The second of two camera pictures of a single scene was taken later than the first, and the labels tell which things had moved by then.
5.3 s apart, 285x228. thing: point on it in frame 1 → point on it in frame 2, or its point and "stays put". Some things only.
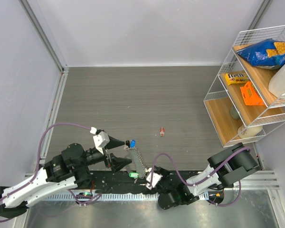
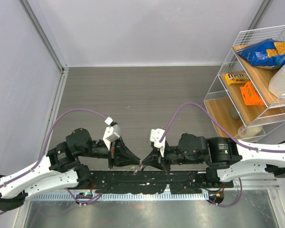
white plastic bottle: x=282 y=82 stays put
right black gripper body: x=165 y=185 → x=172 y=156
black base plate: x=128 y=182 stays put
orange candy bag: x=251 y=96 stays put
